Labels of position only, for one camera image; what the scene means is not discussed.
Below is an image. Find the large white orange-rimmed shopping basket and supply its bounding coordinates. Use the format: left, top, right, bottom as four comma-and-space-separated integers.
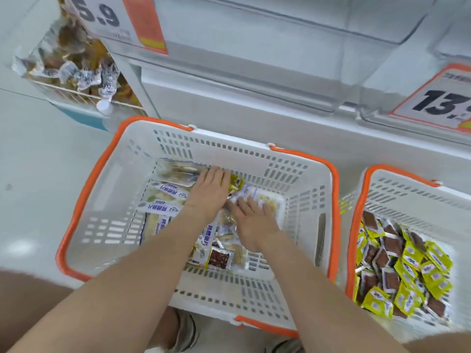
55, 115, 341, 339

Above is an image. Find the person's left leg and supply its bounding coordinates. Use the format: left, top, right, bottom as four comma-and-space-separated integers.
0, 269, 181, 353

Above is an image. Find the square brown snack packet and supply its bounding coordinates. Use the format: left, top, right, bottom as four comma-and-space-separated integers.
207, 247, 234, 272

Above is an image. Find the white wire display basket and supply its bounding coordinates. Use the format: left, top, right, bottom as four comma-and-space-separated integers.
22, 18, 148, 118

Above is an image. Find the white display shelf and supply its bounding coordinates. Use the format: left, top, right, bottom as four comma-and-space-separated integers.
99, 0, 471, 204

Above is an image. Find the person's leg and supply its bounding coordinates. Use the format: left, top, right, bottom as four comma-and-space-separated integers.
403, 330, 471, 353
0, 269, 181, 353

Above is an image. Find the person's left hand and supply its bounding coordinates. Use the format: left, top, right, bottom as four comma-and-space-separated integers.
183, 166, 232, 222

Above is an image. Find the pile of yellow brown packets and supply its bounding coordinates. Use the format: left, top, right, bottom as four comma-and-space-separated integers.
353, 210, 454, 320

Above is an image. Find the person's left grey shoe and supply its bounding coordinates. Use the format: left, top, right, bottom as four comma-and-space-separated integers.
167, 312, 201, 353

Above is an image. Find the white orange-rimmed basket with packets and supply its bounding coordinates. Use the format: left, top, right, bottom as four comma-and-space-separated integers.
345, 164, 471, 334

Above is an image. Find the small clear beige snack packet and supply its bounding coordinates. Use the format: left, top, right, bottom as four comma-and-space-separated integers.
215, 224, 241, 248
230, 244, 249, 269

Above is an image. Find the clear packet with pale snack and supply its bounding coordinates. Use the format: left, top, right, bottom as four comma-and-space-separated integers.
230, 185, 287, 226

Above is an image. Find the white blue fish snack packet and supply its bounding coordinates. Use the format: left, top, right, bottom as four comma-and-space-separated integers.
188, 217, 221, 269
139, 213, 170, 246
137, 201, 184, 217
150, 181, 190, 201

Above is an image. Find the clear plastic shelf guard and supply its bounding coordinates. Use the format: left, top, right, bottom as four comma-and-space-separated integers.
153, 0, 418, 113

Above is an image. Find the person's right forearm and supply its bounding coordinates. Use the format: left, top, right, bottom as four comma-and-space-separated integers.
256, 231, 410, 353

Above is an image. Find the white price sign orange border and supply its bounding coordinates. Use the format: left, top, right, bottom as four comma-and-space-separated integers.
390, 63, 471, 134

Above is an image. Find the person's right grey shoe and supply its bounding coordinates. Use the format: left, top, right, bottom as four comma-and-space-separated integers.
265, 337, 305, 353

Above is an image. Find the heap of clear brown packets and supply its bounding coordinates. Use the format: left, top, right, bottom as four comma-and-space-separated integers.
12, 0, 142, 116

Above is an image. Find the person's left forearm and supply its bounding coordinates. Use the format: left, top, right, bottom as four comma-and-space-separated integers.
7, 205, 221, 353

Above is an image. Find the clear packet with beige pieces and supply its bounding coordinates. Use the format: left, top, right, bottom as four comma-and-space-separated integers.
156, 160, 208, 188

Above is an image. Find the person's right leg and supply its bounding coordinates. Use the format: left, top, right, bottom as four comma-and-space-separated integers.
403, 330, 471, 353

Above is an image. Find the person's right hand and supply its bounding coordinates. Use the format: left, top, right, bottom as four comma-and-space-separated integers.
225, 196, 282, 253

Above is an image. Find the person's grey shoe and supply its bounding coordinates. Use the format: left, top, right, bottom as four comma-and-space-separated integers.
265, 337, 305, 353
167, 312, 201, 353

